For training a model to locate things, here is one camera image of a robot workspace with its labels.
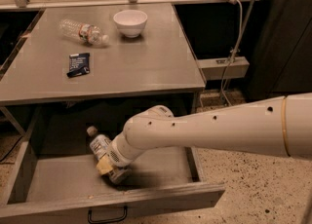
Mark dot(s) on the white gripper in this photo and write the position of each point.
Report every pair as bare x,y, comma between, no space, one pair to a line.
119,160

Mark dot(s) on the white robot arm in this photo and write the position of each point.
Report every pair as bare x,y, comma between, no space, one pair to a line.
280,126

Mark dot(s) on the open grey top drawer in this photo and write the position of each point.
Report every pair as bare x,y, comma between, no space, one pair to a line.
55,179

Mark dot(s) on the clear plastic water bottle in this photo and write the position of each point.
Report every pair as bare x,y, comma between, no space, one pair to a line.
83,32

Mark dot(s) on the grey metal cabinet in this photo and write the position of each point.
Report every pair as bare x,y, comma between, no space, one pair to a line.
159,61

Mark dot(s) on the dark blue snack packet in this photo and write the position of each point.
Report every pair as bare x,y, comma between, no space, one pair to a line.
79,64

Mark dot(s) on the white ceramic bowl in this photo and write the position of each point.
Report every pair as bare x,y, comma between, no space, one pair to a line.
130,23

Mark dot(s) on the black drawer handle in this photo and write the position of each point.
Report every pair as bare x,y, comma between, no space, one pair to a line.
107,215

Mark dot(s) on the grey metal side bracket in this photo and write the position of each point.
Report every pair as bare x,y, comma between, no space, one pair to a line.
221,68

